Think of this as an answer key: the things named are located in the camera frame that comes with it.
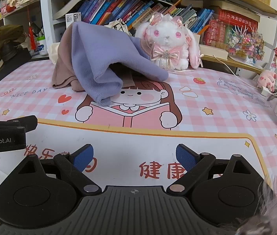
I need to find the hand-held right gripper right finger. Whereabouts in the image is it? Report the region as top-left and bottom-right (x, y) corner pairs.
(166, 144), (259, 194)

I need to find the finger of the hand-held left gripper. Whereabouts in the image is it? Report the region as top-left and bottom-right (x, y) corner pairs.
(0, 115), (38, 133)

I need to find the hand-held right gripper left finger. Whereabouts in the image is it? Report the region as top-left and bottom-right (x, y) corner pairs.
(15, 144), (103, 196)

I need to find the purple and pink sweater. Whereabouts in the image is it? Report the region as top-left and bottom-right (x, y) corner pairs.
(51, 21), (169, 107)

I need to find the pink checked cartoon table mat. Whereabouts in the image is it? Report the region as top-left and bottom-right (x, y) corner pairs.
(0, 59), (277, 226)

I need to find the black flat case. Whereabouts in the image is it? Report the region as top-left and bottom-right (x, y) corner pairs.
(0, 51), (32, 89)

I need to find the olive green cloth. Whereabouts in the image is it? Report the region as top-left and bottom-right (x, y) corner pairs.
(0, 26), (28, 64)

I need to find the white wipes canister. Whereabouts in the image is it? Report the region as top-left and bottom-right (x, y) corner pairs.
(36, 36), (48, 56)

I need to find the red glue bottle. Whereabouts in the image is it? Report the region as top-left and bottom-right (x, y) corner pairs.
(27, 2), (38, 51)

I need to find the person's fluffy grey sleeve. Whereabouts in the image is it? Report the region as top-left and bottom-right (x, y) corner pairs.
(234, 166), (277, 235)

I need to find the white charger plug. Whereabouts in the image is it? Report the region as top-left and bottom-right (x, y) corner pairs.
(261, 87), (273, 98)

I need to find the thick white book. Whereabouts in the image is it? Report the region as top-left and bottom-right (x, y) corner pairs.
(198, 43), (228, 60)

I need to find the pink pig plush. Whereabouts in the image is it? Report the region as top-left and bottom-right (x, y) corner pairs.
(257, 70), (277, 92)

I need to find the white barcode box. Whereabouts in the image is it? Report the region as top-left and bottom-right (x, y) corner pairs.
(66, 12), (81, 29)

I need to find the pink white plush bunny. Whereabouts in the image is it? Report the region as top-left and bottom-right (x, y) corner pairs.
(135, 12), (204, 70)

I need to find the white wooden bookshelf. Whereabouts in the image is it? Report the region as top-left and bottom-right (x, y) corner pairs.
(39, 0), (277, 75)

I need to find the colourful bead flower ornament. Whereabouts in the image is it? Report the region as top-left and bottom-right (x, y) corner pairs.
(228, 26), (265, 64)

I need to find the red boxed book set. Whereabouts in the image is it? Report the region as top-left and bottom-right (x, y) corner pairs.
(208, 7), (260, 47)

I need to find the row of colourful books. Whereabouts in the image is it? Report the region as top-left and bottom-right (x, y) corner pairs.
(78, 0), (215, 33)

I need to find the white cable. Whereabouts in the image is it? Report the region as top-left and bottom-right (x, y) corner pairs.
(213, 55), (277, 98)

